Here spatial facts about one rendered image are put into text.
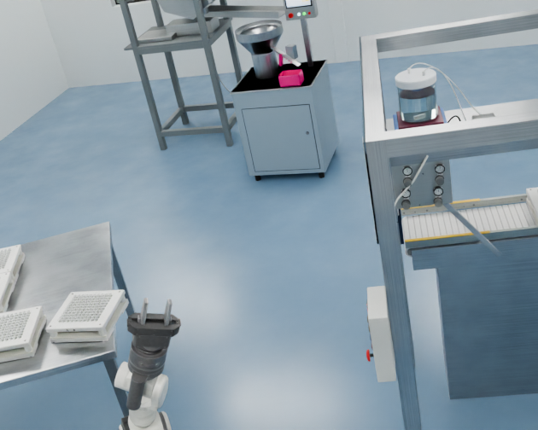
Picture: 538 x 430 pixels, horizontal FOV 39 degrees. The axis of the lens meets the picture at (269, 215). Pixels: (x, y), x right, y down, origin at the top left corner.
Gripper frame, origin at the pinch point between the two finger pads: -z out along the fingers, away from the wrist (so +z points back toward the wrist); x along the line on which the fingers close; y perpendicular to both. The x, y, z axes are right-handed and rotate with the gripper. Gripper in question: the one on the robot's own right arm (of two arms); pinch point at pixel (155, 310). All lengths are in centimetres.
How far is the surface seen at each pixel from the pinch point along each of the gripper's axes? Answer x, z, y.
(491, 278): -155, 51, 91
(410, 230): -123, 44, 112
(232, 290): -87, 171, 223
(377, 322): -74, 25, 29
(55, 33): 35, 222, 750
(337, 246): -155, 145, 242
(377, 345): -76, 34, 28
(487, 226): -149, 31, 100
